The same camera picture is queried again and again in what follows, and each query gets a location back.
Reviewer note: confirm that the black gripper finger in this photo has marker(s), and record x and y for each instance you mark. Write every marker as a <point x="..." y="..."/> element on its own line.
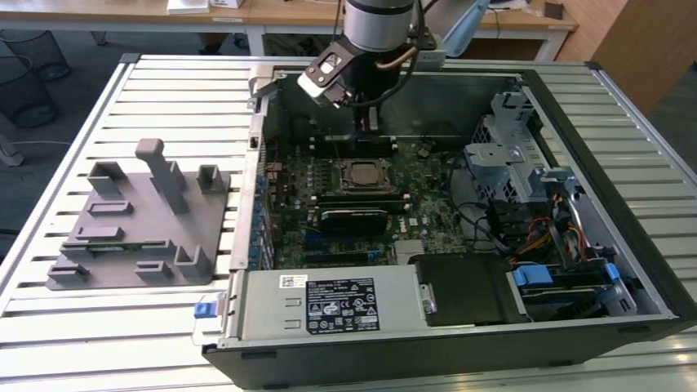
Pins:
<point x="374" y="120"/>
<point x="361" y="120"/>

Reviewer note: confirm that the silver green CPU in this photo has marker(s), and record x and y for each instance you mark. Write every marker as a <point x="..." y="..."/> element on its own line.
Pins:
<point x="364" y="173"/>

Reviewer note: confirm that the CPU socket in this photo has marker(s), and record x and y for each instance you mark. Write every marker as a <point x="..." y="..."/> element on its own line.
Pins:
<point x="348" y="190"/>

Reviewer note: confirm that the black RAM slot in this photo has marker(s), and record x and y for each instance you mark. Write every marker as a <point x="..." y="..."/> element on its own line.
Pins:
<point x="326" y="144"/>
<point x="326" y="140"/>
<point x="361" y="200"/>
<point x="361" y="204"/>
<point x="361" y="196"/>
<point x="326" y="153"/>
<point x="361" y="208"/>
<point x="326" y="149"/>

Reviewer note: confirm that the thin metal locking lever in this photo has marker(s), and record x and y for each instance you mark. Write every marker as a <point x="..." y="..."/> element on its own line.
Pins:
<point x="338" y="151"/>

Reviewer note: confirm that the round coin battery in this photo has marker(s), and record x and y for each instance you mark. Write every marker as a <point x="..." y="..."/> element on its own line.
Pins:
<point x="421" y="152"/>

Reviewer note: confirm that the green motherboard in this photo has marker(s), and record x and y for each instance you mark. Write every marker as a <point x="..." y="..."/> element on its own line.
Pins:
<point x="436" y="212"/>

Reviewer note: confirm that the black graphics card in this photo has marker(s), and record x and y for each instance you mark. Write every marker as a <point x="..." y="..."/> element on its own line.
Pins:
<point x="353" y="224"/>

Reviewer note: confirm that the silver metal drive cage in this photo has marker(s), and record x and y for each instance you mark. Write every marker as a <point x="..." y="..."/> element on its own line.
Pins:
<point x="504" y="175"/>

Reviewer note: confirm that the black expansion slot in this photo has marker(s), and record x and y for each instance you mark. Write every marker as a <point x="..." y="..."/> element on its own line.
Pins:
<point x="337" y="258"/>
<point x="337" y="247"/>

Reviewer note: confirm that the silver finned chipset heatsink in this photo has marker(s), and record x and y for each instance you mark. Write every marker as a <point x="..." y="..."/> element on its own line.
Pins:
<point x="408" y="250"/>

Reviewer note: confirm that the small white box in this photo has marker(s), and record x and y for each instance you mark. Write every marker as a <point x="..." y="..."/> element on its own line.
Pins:
<point x="225" y="3"/>

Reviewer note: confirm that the small black desk item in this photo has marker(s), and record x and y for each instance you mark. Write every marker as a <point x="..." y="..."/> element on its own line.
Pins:
<point x="556" y="10"/>

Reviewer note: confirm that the large white box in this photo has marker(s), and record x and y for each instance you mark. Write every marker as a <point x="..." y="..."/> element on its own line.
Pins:
<point x="188" y="6"/>

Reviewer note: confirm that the grey parts rack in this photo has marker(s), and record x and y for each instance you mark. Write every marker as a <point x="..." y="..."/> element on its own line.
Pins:
<point x="157" y="228"/>

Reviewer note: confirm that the wooden cabinet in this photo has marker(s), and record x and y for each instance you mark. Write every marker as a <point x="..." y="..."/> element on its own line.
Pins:
<point x="642" y="49"/>

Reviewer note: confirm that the silver power supply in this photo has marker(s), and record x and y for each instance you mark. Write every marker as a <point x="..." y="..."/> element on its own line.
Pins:
<point x="261" y="310"/>

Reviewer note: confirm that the blue case latch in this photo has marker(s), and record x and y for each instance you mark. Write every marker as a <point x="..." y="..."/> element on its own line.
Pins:
<point x="205" y="309"/>

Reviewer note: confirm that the black disk bay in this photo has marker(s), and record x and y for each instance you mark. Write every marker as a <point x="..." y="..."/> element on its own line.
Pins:
<point x="561" y="302"/>

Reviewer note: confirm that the small blue plastic clip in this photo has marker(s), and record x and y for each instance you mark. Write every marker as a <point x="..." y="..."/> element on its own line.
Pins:
<point x="610" y="272"/>

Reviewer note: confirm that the black open PC case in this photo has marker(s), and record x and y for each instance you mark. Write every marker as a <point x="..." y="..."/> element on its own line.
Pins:
<point x="436" y="359"/>

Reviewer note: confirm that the black mesh waste bin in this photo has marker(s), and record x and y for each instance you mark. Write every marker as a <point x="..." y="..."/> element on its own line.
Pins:
<point x="21" y="98"/>
<point x="37" y="49"/>

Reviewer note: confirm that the grey table foot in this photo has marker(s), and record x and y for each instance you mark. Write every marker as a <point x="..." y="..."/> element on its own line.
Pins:
<point x="8" y="153"/>

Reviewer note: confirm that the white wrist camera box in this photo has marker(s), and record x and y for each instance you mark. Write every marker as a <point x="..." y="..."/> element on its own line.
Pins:
<point x="324" y="77"/>

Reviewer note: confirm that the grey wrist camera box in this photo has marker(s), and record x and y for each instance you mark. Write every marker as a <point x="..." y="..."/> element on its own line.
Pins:
<point x="430" y="51"/>

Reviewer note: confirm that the silver metal bracket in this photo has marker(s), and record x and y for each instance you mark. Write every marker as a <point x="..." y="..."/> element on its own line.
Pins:
<point x="492" y="154"/>

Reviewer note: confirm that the wooden desk white frame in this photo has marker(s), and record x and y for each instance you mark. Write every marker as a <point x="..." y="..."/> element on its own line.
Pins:
<point x="190" y="21"/>

